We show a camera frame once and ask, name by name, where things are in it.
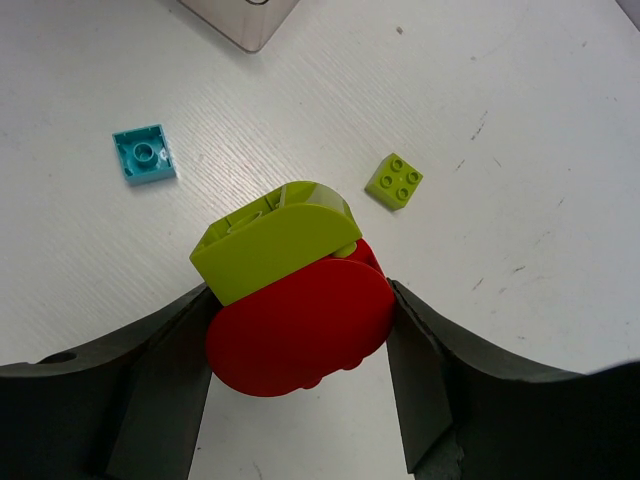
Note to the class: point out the red rounded lego brick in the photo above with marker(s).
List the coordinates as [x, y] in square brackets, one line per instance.
[326, 317]

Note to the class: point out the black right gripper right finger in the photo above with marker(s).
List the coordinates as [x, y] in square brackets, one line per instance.
[469, 409]

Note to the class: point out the clear bin nearest front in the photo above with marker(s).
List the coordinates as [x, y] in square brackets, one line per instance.
[248, 24]

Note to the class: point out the blue square lego brick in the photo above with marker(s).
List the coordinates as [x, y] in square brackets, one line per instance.
[144, 155]

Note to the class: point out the green square lego brick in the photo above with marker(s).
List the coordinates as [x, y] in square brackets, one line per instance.
[394, 182]

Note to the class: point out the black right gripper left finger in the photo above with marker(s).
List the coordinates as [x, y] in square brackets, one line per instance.
[127, 405]

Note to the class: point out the green rounded lego brick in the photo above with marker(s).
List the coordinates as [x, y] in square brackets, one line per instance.
[272, 237]

